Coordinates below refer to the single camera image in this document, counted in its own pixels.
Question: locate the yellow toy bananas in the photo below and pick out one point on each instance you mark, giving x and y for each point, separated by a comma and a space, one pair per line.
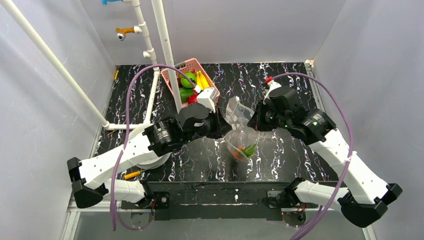
201, 80

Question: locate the green toy vegetable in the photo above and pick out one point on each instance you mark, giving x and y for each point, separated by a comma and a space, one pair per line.
185, 93

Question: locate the blue toy faucet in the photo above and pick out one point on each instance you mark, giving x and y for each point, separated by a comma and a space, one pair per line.
105, 2

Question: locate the orange toy carrot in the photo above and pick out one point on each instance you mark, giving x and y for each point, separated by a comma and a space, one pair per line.
244, 152

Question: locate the orange handled screwdriver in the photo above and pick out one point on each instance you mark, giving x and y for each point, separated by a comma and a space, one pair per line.
132, 175

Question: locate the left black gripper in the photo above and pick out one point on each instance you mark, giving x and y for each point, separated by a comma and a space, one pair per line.
218, 123

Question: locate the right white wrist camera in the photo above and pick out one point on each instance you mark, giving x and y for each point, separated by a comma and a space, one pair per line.
270, 85

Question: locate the white PVC pipe frame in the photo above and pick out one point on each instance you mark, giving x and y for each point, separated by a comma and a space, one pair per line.
52, 59

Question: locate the red toy pepper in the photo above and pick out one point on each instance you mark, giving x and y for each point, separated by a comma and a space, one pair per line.
192, 99

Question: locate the green toy watermelon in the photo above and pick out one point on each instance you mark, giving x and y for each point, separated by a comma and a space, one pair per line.
188, 83

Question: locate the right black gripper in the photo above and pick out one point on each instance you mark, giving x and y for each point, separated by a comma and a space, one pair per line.
260, 117

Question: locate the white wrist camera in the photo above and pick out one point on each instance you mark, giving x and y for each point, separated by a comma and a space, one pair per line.
270, 85
208, 98

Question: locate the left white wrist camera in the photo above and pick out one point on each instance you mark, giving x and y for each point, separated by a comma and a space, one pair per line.
208, 98

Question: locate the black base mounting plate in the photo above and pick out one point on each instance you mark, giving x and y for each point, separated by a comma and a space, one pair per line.
222, 200

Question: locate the orange toy faucet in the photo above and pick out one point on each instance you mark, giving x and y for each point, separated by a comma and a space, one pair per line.
121, 33

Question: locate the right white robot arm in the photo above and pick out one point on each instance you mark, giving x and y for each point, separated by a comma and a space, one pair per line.
365, 197

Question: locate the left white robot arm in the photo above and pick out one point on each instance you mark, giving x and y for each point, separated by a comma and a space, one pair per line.
94, 178

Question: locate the clear polka dot zip bag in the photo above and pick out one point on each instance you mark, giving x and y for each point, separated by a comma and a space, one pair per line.
238, 115

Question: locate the pink plastic basket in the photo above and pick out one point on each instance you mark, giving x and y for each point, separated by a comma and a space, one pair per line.
194, 70

